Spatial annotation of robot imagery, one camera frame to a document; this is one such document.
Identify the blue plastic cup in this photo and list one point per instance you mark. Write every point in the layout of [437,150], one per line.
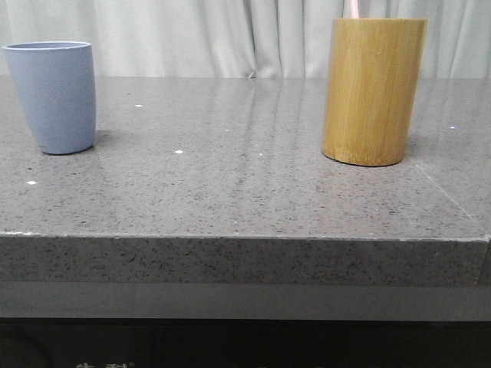
[55,84]

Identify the bamboo cylindrical holder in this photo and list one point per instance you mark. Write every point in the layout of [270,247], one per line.
[373,71]

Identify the grey-white curtain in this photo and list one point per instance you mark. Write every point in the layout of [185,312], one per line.
[286,39]

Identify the pink chopstick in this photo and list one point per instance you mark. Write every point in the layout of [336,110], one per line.
[354,8]

